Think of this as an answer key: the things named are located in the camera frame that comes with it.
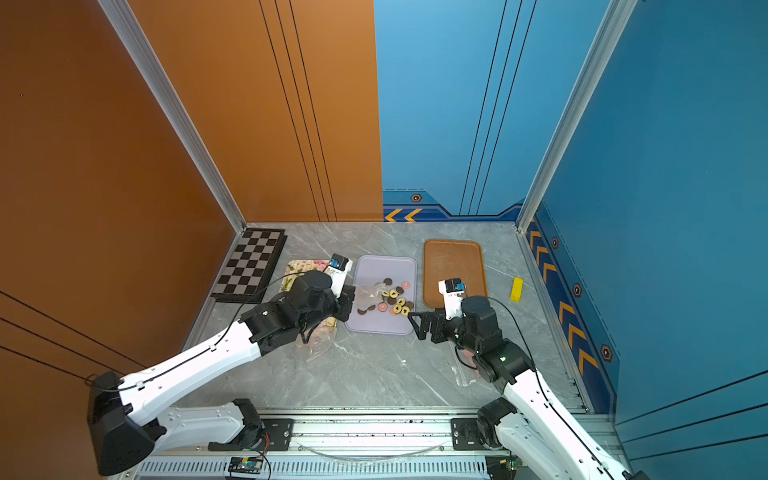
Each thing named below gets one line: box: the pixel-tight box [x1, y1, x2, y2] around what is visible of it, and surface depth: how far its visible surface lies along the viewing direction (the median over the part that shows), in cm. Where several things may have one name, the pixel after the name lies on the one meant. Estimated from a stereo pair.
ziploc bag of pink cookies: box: [451, 346, 481, 387], surface depth 81 cm
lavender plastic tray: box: [345, 255, 418, 336], surface depth 97 cm
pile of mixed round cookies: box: [357, 278, 414, 317], surface depth 98 cm
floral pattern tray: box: [280, 259, 330, 292], surface depth 110 cm
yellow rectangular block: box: [510, 276, 525, 303], surface depth 101 cm
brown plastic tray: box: [423, 239, 488, 309], surface depth 111 cm
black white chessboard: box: [210, 228, 288, 303], surface depth 105 cm
